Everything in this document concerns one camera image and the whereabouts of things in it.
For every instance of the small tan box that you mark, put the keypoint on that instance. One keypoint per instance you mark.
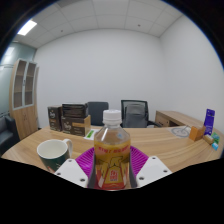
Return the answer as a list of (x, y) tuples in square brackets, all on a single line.
[(208, 139)]

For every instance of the green and white leaflet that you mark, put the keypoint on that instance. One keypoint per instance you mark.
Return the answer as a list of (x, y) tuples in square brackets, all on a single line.
[(90, 134)]

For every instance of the wooden glass-door cabinet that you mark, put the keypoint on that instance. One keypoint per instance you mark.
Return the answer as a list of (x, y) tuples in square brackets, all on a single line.
[(25, 120)]

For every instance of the black mesh office chair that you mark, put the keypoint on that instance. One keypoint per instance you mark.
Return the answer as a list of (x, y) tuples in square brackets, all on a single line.
[(135, 115)]

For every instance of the green and white mug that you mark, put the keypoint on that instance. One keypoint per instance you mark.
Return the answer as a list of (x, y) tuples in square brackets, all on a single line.
[(51, 153)]

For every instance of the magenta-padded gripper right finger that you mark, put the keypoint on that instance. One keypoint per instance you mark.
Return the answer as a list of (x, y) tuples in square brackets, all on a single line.
[(151, 170)]

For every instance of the small square ceiling light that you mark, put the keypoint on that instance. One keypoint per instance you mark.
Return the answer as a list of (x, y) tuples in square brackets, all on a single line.
[(27, 27)]

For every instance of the dark grey office chair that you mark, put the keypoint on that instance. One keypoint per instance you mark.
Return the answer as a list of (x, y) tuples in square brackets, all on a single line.
[(97, 112)]

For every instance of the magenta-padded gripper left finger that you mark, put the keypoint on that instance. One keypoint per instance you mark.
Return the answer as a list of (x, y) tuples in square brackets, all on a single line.
[(71, 171)]

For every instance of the flat dark brown box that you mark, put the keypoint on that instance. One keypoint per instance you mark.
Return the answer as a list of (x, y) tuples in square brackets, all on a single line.
[(74, 110)]

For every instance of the clear bottle with yellow label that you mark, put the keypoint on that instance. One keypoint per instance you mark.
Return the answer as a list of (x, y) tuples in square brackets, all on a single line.
[(112, 153)]

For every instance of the green box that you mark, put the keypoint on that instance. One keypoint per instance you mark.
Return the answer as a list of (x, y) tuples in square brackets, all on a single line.
[(216, 137)]

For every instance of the tall blue box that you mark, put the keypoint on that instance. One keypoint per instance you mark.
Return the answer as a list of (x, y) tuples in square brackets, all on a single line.
[(209, 120)]

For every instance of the small light blue box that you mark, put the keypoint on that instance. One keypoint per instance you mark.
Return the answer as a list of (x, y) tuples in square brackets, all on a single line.
[(215, 146)]

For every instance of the brown and tan carton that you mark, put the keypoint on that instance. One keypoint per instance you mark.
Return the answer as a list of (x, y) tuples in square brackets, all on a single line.
[(75, 126)]

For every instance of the wooden tissue box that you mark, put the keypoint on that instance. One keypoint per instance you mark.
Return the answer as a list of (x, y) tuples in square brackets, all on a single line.
[(196, 133)]

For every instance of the small dark brown box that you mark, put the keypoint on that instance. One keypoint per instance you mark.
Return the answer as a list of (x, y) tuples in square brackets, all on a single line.
[(54, 118)]

